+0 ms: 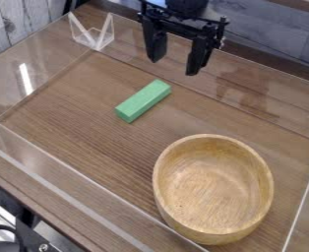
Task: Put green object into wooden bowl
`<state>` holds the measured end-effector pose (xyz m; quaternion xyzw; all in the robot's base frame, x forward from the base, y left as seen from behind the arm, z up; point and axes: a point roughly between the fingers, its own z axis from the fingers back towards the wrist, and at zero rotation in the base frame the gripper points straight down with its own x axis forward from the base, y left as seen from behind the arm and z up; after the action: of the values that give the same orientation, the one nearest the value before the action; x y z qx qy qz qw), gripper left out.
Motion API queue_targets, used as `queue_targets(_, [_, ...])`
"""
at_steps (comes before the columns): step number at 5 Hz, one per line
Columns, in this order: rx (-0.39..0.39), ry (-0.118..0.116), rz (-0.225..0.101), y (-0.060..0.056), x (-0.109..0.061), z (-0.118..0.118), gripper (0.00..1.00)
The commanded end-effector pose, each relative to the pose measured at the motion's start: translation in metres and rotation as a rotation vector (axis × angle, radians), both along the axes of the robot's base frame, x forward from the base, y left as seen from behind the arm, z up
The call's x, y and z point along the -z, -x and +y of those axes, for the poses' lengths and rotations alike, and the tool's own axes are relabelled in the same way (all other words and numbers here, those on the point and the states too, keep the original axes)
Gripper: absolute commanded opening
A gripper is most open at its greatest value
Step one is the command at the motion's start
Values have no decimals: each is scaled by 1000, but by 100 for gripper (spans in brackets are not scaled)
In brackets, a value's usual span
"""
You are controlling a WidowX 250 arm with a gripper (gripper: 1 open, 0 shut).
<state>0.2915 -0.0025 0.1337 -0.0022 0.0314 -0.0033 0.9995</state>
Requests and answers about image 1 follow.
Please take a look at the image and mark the green rectangular block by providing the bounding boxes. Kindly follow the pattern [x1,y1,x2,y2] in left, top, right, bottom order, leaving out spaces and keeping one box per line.
[116,80,173,123]

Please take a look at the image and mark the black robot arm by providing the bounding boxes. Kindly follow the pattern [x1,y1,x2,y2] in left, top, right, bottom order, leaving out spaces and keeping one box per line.
[138,0,230,76]

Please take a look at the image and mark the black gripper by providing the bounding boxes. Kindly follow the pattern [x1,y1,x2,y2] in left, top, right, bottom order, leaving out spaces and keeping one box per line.
[139,0,230,76]

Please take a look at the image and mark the clear acrylic corner bracket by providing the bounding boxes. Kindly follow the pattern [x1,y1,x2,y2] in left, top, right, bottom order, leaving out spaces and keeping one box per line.
[68,12,115,51]

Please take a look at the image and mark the black metal table bracket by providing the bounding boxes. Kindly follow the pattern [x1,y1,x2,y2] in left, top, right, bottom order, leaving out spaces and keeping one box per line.
[16,220,56,252]

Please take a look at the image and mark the clear acrylic enclosure wall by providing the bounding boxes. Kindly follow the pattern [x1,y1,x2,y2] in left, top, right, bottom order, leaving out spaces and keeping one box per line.
[0,14,309,252]

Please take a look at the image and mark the wooden bowl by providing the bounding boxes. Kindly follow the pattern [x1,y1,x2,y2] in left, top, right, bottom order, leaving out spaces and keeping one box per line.
[153,134,274,245]

